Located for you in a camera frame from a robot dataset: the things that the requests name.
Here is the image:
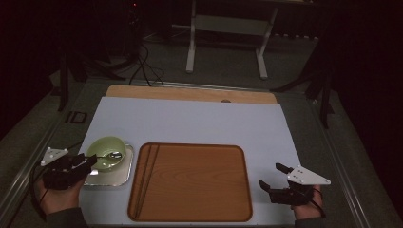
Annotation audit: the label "white table mat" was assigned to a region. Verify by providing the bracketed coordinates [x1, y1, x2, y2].
[77, 96, 302, 226]

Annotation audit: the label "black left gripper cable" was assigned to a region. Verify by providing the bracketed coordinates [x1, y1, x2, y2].
[29, 141, 84, 222]

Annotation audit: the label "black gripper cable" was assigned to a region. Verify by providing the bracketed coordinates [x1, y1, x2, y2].
[308, 188, 327, 219]
[29, 141, 84, 222]

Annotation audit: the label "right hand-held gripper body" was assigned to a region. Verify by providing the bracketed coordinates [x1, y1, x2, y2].
[269, 164, 332, 206]

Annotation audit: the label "black floor cables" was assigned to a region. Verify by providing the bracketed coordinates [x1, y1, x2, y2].
[127, 41, 165, 88]

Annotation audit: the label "green ceramic bowl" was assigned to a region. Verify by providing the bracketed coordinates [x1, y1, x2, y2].
[86, 136, 127, 171]

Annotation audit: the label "metal floor rail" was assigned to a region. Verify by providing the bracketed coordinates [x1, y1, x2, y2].
[0, 120, 65, 219]
[308, 98, 373, 228]

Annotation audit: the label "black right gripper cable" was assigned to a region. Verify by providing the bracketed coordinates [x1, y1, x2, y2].
[308, 188, 327, 219]

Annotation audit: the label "black stand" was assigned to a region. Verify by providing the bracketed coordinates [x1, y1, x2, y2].
[270, 41, 336, 129]
[56, 47, 127, 112]

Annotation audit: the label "dark wooden chopstick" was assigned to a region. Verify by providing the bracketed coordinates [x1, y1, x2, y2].
[137, 144, 161, 220]
[132, 144, 155, 220]

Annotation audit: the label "white metal stand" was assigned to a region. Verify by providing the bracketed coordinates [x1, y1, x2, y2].
[185, 0, 279, 80]

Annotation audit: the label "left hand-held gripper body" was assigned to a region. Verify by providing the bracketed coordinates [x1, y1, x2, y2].
[40, 146, 93, 191]

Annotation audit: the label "brown wooden serving tray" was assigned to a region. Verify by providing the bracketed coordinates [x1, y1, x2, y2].
[127, 142, 254, 223]

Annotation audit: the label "black floor socket box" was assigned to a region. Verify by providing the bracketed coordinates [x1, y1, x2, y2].
[65, 110, 88, 125]

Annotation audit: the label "square silver metal tray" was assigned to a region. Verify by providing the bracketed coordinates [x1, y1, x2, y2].
[83, 143, 135, 188]

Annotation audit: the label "metal spoon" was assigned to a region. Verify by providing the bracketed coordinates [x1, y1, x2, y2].
[91, 151, 124, 162]

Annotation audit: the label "person's right hand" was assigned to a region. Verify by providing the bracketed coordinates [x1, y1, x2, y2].
[291, 185, 324, 220]

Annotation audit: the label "person's left hand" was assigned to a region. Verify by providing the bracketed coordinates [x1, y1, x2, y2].
[37, 180, 86, 217]

